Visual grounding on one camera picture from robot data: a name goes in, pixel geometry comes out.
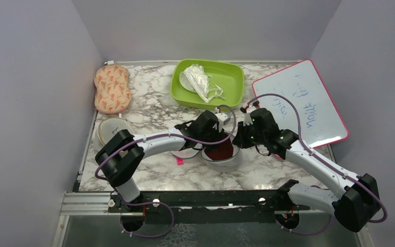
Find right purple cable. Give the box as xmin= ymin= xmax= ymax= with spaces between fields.
xmin=245 ymin=93 xmax=388 ymax=237

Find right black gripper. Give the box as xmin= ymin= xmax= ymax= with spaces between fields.
xmin=232 ymin=120 xmax=267 ymax=149

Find pink framed whiteboard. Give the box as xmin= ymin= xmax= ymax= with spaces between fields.
xmin=252 ymin=59 xmax=349 ymax=148

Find dark red bra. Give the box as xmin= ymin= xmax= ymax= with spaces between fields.
xmin=203 ymin=138 xmax=234 ymax=161

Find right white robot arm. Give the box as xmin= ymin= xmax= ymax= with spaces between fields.
xmin=232 ymin=108 xmax=381 ymax=233

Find round beige mesh bag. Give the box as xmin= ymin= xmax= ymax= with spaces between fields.
xmin=93 ymin=118 xmax=135 ymax=152

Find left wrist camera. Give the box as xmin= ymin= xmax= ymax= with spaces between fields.
xmin=214 ymin=108 xmax=230 ymax=132

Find pink plastic clip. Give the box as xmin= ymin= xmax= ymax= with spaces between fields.
xmin=176 ymin=158 xmax=184 ymax=166

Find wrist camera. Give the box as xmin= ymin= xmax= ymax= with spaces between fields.
xmin=240 ymin=101 xmax=260 ymax=126
xmin=214 ymin=108 xmax=230 ymax=132

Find floral orange pouch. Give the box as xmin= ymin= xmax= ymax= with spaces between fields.
xmin=94 ymin=64 xmax=132 ymax=115

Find white lace bra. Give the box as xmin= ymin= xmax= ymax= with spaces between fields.
xmin=179 ymin=64 xmax=225 ymax=103

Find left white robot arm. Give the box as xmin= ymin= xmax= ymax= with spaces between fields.
xmin=95 ymin=111 xmax=229 ymax=211

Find green plastic tray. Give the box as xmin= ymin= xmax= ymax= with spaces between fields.
xmin=170 ymin=59 xmax=245 ymax=110

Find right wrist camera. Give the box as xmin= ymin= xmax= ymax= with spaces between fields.
xmin=240 ymin=101 xmax=260 ymax=126

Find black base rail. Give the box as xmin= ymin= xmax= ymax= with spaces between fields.
xmin=108 ymin=189 xmax=309 ymax=224

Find white mesh laundry bag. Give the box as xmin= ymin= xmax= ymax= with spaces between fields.
xmin=170 ymin=135 xmax=243 ymax=172

